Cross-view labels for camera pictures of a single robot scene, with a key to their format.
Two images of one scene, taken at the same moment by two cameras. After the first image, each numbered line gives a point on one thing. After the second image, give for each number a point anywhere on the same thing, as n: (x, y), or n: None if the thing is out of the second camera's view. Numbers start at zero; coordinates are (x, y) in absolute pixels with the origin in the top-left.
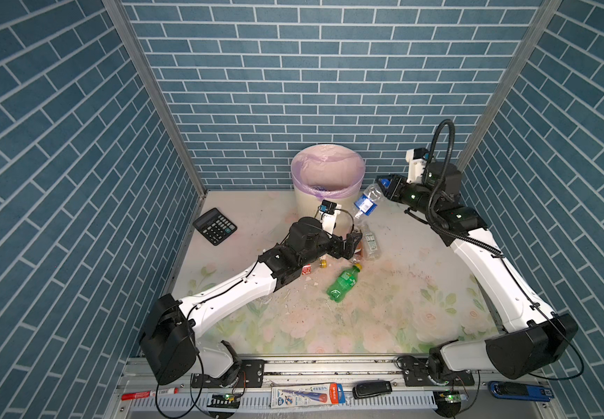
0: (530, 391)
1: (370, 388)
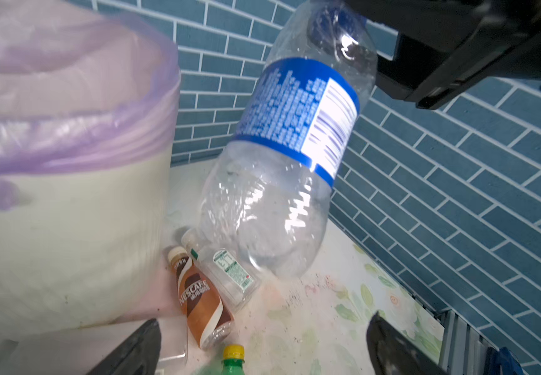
0: (502, 362)
1: None
